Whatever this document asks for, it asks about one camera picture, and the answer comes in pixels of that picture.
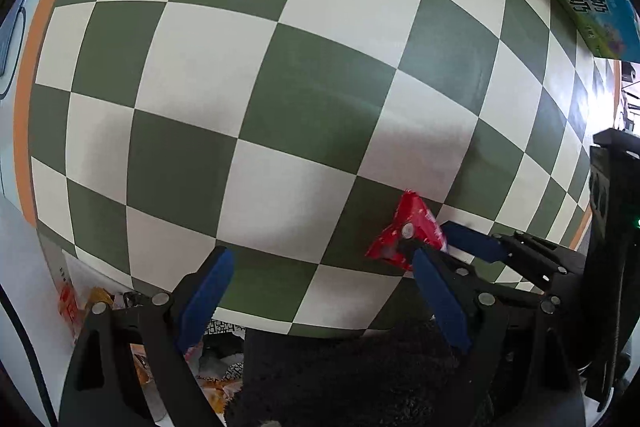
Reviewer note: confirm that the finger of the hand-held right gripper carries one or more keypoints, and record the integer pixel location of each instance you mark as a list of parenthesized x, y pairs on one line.
[(407, 239), (472, 241)]

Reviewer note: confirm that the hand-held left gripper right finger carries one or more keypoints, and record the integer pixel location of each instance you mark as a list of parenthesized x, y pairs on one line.
[(440, 302)]

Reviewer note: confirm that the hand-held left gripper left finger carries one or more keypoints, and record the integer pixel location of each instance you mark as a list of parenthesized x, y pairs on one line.
[(205, 297)]

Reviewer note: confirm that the red white-dotted candy packet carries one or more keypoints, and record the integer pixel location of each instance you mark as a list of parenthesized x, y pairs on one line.
[(417, 212)]

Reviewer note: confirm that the pile of assorted snack packets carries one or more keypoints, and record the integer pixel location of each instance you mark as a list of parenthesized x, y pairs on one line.
[(215, 372)]

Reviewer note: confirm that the yellow candy packet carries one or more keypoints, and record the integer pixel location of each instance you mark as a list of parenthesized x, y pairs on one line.
[(99, 298)]

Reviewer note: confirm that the dark fuzzy cloth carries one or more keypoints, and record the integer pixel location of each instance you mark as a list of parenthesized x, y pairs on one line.
[(325, 382)]

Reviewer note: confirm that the green white checkered mat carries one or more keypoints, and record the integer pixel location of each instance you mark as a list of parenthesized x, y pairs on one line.
[(200, 57)]

